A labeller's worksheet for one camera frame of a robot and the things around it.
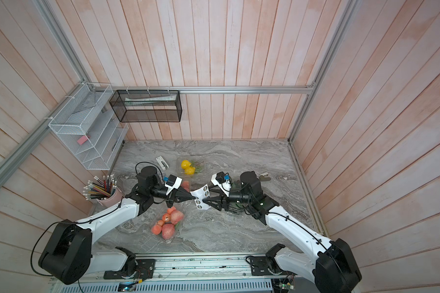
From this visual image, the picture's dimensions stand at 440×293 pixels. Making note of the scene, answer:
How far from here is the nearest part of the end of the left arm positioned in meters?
0.64

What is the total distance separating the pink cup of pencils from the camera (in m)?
0.82

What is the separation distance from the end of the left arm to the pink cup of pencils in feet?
0.92
